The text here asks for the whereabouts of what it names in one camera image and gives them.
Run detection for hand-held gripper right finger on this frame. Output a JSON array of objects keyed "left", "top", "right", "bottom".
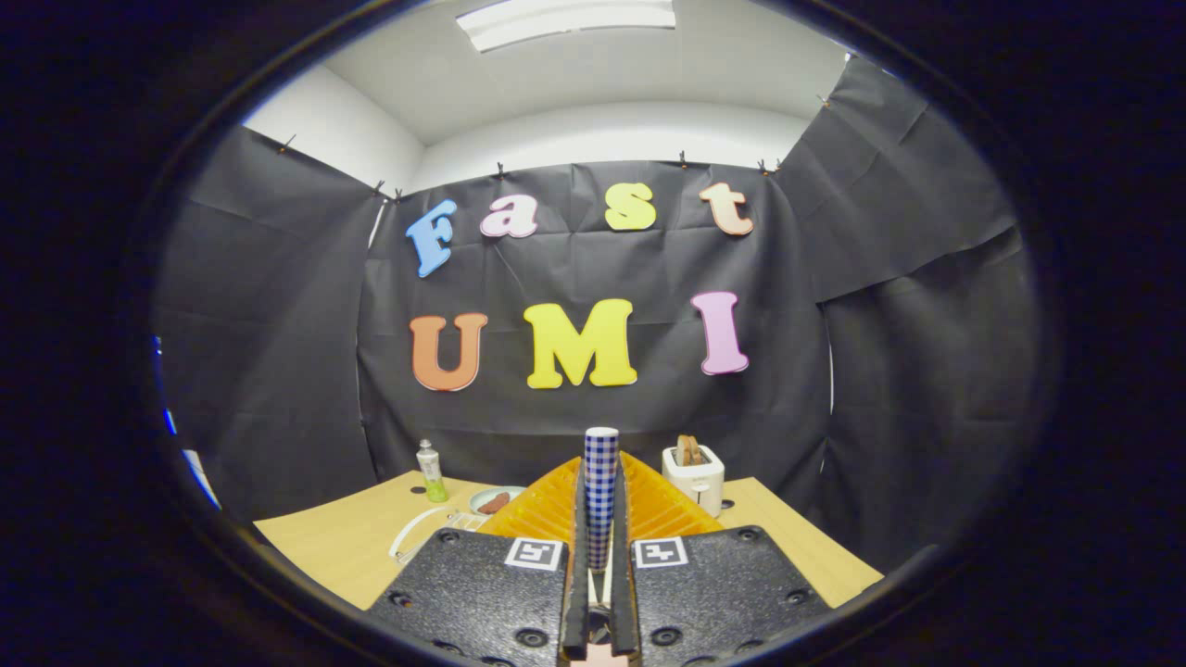
[{"left": 612, "top": 451, "right": 835, "bottom": 663}]

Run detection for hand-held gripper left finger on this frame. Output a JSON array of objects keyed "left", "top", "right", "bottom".
[{"left": 366, "top": 456, "right": 589, "bottom": 663}]

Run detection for blue checked handle spoon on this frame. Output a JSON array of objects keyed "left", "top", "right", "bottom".
[{"left": 584, "top": 427, "right": 620, "bottom": 608}]

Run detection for white wire dish rack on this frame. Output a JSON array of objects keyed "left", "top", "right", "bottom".
[{"left": 389, "top": 505, "right": 492, "bottom": 566}]

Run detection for teal plate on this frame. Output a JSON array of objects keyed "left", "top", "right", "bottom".
[{"left": 469, "top": 485, "right": 526, "bottom": 516}]

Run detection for white toaster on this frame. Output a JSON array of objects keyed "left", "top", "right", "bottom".
[{"left": 662, "top": 445, "right": 725, "bottom": 518}]

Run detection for white and green squeeze bottle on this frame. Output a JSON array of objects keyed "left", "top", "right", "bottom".
[{"left": 416, "top": 439, "right": 449, "bottom": 503}]

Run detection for black backdrop cloth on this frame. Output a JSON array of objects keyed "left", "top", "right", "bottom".
[{"left": 153, "top": 56, "right": 1039, "bottom": 575}]

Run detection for ceiling light panel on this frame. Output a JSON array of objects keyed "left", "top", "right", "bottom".
[{"left": 456, "top": 0, "right": 677, "bottom": 53}]

